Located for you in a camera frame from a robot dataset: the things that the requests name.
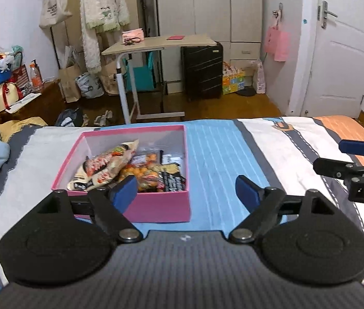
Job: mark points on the pair of shoes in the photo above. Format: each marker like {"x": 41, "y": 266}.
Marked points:
{"x": 103, "y": 119}

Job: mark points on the white door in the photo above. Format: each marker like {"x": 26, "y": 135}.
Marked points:
{"x": 343, "y": 64}

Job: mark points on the wooden nightstand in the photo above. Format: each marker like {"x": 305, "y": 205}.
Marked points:
{"x": 46, "y": 103}

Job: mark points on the cream gift box red ribbon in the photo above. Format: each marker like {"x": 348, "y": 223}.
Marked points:
{"x": 4, "y": 96}

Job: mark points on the black and beige snack packet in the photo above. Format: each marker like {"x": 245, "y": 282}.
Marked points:
{"x": 174, "y": 182}

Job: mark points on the pink paper bag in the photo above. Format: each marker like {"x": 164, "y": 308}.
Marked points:
{"x": 278, "y": 43}

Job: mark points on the brown paper bag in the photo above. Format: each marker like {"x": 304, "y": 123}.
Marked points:
{"x": 70, "y": 85}

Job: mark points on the teal shopping bag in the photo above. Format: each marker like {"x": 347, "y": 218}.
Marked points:
{"x": 140, "y": 77}

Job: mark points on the black round base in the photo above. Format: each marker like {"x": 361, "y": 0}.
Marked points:
{"x": 246, "y": 92}

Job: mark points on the white papers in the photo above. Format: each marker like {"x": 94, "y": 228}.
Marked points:
{"x": 24, "y": 101}

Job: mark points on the dark bag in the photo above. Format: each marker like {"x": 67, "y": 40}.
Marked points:
{"x": 67, "y": 119}

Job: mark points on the red patterned bag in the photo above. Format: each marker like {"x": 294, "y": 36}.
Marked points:
{"x": 21, "y": 77}

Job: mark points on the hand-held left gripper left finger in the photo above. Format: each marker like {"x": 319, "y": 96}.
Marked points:
{"x": 124, "y": 193}

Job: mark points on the pink tissue pack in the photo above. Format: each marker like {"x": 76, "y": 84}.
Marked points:
{"x": 133, "y": 36}

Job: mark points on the pink cardboard box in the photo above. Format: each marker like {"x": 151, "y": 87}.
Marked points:
{"x": 159, "y": 207}

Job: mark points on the beige noodle bag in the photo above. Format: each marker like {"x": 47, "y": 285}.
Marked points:
{"x": 104, "y": 167}

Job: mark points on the canvas tote bag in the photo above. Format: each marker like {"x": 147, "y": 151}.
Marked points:
{"x": 54, "y": 9}

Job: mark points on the white fluffy coat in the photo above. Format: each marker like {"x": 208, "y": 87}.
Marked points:
{"x": 101, "y": 13}

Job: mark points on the black suitcase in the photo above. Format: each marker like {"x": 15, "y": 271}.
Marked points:
{"x": 203, "y": 70}

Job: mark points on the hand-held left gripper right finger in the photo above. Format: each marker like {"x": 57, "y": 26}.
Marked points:
{"x": 246, "y": 193}

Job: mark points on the wooden overbed table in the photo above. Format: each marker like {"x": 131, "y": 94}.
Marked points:
{"x": 159, "y": 43}

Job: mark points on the white and pink bag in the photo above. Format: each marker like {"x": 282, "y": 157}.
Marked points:
{"x": 260, "y": 79}

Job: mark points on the colourful gift bag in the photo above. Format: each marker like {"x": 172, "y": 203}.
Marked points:
{"x": 233, "y": 82}

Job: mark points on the white plastic bag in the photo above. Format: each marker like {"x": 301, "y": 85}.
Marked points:
{"x": 90, "y": 87}

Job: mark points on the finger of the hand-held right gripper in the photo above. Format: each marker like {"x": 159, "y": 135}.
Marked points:
{"x": 333, "y": 167}
{"x": 356, "y": 147}

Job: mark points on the red booklet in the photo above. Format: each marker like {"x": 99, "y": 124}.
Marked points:
{"x": 175, "y": 37}

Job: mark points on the orange drink bottle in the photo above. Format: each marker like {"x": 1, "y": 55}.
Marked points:
{"x": 36, "y": 79}

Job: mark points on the white wardrobe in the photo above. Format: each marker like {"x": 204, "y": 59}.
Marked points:
{"x": 211, "y": 6}

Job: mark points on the yellow cloth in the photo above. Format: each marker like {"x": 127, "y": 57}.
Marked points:
{"x": 21, "y": 127}

